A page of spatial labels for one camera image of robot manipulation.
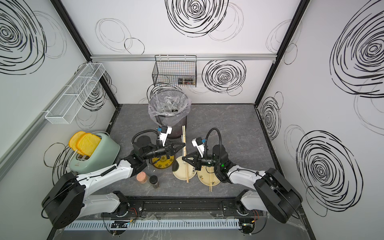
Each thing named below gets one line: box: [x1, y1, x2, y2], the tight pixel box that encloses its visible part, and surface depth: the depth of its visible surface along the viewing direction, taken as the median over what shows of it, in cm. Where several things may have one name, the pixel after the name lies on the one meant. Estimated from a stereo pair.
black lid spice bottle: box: [149, 175, 160, 189], surface depth 76 cm
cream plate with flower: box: [173, 156, 197, 181], surface depth 86 cm
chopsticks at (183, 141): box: [181, 125, 186, 157], surface depth 72 cm
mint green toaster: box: [68, 131, 121, 174], surface depth 77 cm
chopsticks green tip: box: [186, 163, 190, 184], surface depth 86 cm
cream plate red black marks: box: [197, 165, 221, 187], surface depth 83 cm
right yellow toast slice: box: [76, 133, 101, 157], surface depth 78 cm
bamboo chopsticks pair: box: [209, 172, 213, 192], surface depth 82 cm
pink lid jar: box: [136, 171, 148, 184], surface depth 75 cm
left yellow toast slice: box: [68, 131, 87, 156], surface depth 76 cm
